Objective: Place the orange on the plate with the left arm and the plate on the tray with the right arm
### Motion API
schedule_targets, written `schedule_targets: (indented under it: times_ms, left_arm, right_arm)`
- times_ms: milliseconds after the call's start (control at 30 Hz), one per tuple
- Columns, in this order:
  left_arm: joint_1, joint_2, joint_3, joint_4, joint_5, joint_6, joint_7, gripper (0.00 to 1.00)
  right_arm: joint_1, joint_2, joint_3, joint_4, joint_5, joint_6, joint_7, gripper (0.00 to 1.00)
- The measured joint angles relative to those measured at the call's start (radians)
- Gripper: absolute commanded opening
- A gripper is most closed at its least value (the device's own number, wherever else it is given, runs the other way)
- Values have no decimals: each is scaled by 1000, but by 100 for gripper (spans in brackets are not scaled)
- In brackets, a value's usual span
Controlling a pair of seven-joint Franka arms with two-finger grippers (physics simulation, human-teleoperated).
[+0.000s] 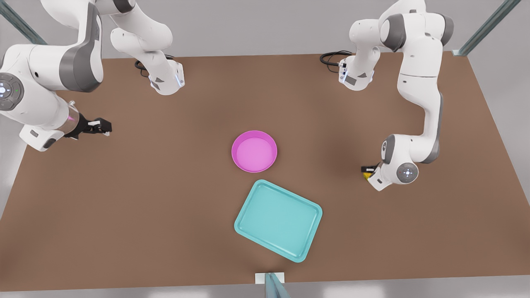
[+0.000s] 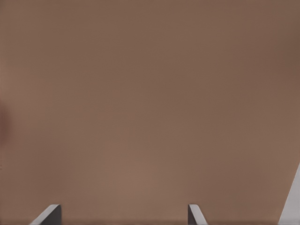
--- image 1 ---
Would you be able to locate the silver frame post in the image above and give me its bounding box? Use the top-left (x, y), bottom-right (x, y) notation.
top-left (254, 272), bottom-right (291, 298)
top-left (0, 0), bottom-right (48, 46)
top-left (452, 0), bottom-right (523, 57)

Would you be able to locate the teal rectangular tray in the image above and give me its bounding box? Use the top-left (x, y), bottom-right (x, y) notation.
top-left (234, 179), bottom-right (323, 264)

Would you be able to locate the black cable loop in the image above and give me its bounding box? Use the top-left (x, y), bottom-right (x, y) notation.
top-left (134, 54), bottom-right (176, 78)
top-left (319, 50), bottom-right (354, 75)

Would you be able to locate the pink round plate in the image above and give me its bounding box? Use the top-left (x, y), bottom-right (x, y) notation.
top-left (231, 130), bottom-right (278, 173)

